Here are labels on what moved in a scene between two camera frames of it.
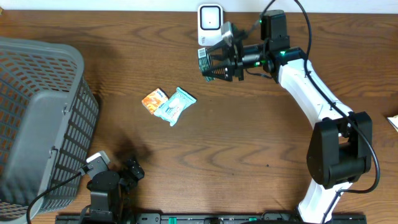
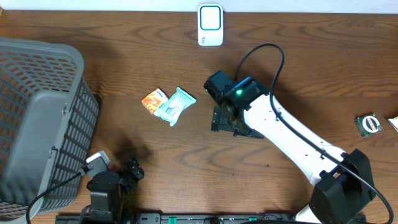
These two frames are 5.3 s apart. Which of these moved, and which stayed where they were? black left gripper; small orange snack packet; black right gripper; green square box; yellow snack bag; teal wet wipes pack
Moved: green square box; black right gripper
Stayed: yellow snack bag; teal wet wipes pack; small orange snack packet; black left gripper
